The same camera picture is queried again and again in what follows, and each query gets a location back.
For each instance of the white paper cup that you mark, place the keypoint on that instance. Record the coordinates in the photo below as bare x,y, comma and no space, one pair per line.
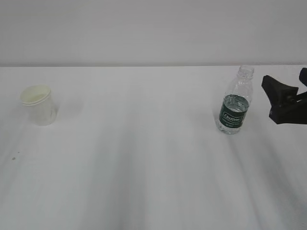
39,104

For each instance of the clear water bottle green label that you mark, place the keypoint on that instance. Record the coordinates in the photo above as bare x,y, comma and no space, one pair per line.
236,101

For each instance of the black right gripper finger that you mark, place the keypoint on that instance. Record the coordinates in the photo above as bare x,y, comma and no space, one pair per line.
303,76
278,93

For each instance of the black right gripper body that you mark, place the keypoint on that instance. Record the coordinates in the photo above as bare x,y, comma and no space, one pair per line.
293,113

